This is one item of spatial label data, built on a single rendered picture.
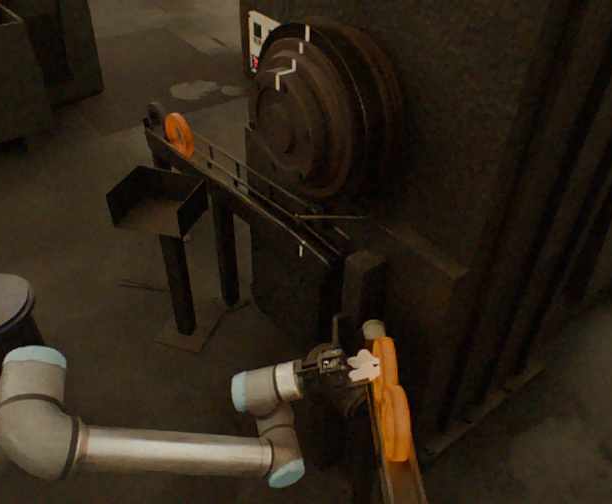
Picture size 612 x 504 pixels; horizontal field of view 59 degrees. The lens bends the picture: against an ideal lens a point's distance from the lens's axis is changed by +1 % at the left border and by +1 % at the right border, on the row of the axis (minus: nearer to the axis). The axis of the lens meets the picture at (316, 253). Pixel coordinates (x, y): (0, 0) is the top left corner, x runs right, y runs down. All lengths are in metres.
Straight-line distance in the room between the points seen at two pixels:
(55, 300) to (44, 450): 1.58
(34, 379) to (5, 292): 0.94
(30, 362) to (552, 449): 1.71
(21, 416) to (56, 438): 0.08
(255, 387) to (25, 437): 0.49
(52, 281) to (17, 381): 1.60
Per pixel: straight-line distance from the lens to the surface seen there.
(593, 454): 2.28
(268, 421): 1.42
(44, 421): 1.16
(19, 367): 1.24
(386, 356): 1.27
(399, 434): 1.17
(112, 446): 1.19
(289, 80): 1.31
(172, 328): 2.40
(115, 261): 2.79
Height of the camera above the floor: 1.76
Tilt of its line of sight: 40 degrees down
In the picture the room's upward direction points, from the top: 3 degrees clockwise
